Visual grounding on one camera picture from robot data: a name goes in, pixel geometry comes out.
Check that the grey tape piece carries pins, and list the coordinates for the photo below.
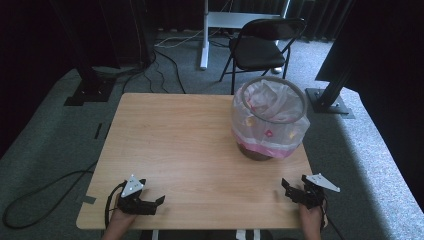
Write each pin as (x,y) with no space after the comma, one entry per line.
(88,199)

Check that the white table leg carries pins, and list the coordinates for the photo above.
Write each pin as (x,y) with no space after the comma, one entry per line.
(155,235)
(256,235)

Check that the black metal post with base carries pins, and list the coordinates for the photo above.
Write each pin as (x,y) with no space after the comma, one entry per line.
(325,101)

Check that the person's left hand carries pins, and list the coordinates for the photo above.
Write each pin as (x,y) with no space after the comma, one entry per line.
(120,220)

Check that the black floor tape strip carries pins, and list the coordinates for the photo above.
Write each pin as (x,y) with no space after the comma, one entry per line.
(98,131)

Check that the person's right hand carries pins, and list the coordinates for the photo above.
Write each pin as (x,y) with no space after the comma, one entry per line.
(311,220)

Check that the black stand with base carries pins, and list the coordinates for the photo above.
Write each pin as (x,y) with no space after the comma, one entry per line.
(90,91)

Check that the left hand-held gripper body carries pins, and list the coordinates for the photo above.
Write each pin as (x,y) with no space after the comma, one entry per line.
(130,203)

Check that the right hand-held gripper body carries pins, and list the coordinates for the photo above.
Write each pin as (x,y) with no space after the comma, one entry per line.
(311,197)

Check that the white desk frame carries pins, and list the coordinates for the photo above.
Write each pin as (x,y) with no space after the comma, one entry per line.
(204,40)

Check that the black folding chair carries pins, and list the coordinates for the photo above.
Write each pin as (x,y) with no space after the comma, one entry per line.
(258,53)

